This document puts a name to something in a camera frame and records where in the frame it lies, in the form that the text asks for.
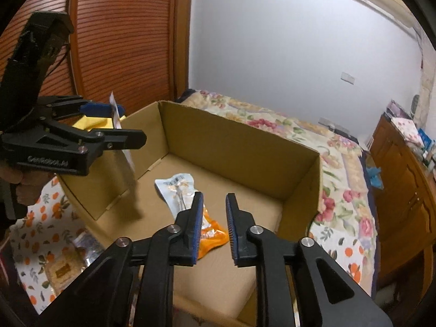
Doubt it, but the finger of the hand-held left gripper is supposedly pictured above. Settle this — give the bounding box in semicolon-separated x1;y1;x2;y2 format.
44;120;148;151
36;95;117;120

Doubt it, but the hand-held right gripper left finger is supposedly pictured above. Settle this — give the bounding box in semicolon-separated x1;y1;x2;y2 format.
36;192;205;327

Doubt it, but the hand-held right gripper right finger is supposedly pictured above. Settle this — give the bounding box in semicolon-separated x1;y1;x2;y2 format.
225;193;392;327

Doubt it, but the white silver snack packet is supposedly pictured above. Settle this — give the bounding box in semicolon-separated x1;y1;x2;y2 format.
110;91;144;220

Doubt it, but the light blue snack packet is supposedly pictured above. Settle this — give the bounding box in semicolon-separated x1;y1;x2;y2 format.
154;173;197;219

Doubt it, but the brown cardboard box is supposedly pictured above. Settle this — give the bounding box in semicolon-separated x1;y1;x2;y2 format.
56;100;322;326

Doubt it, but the brown cake packet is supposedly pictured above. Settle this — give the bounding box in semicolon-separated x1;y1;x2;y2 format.
44;254;86;295

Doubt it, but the person's left hand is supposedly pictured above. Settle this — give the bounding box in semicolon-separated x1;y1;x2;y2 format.
0;167;52;205

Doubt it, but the yellow plush toy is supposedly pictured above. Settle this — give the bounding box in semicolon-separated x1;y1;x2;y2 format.
73;116;116;132

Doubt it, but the orange fruit print cloth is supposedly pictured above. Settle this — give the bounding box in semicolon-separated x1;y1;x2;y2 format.
8;174;375;316

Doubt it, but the wooden slatted wardrobe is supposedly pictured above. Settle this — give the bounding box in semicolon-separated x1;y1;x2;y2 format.
0;0;193;137

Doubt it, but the floral bed blanket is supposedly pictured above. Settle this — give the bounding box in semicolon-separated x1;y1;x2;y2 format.
177;89;379;293

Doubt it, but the blue plastic bag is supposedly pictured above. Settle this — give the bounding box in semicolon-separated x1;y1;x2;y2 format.
366;165;385;189

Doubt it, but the wooden cabinet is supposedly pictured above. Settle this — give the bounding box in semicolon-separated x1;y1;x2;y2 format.
370;114;436;300

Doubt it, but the floral folded cloth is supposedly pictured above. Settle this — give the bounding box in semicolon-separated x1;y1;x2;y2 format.
390;116;425;147

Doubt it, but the purple patterned box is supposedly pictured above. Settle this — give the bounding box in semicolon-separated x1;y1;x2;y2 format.
386;100;404;116

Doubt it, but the blue white packet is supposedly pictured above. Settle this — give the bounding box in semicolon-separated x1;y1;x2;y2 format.
417;128;435;150

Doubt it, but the beige patterned curtain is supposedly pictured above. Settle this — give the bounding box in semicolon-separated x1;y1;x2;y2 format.
417;37;436;120

